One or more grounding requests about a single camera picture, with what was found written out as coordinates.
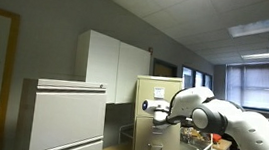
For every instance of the beige bottom filing drawer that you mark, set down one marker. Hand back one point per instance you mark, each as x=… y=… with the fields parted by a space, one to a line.
x=156 y=139

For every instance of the beige filing drawer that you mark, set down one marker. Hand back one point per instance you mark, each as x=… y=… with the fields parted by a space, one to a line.
x=152 y=93
x=156 y=139

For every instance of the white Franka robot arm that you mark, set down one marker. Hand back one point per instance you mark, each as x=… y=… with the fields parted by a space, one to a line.
x=236 y=129

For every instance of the beige top filing drawer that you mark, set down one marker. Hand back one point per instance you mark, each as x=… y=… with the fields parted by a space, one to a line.
x=152 y=93

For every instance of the white label on drawer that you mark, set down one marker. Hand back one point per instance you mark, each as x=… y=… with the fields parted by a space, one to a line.
x=159 y=92

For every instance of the beige metal filing cabinet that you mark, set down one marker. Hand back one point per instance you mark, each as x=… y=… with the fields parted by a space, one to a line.
x=158 y=121

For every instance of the grey lateral file cabinet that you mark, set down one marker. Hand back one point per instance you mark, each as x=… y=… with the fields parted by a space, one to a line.
x=63 y=117

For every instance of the dark doorway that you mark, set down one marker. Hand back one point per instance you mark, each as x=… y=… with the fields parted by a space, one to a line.
x=164 y=69

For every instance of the interior window panes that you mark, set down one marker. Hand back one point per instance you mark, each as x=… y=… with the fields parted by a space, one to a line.
x=196 y=78

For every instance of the window blinds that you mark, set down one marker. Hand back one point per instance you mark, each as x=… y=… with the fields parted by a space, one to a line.
x=257 y=84

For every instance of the long ceiling light panel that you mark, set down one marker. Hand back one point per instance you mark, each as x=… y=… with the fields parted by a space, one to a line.
x=263 y=26

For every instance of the white wall cabinet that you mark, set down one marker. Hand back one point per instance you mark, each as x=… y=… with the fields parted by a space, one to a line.
x=112 y=66

